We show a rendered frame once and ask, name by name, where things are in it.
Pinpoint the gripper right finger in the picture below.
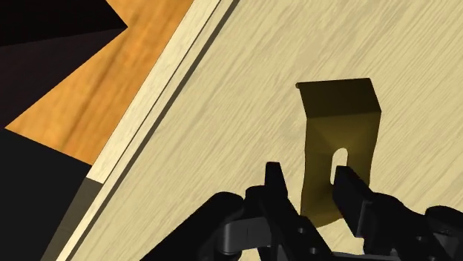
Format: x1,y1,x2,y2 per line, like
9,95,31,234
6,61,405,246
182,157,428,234
332,165,463,261

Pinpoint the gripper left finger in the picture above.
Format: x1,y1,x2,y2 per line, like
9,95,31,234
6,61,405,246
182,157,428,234
139,161,333,261

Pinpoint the light wooden table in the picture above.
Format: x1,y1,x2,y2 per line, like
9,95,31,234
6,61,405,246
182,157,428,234
40,0,463,261

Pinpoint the olive yellow cup with handle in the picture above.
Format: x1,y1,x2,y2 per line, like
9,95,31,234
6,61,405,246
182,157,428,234
295,77,382,228

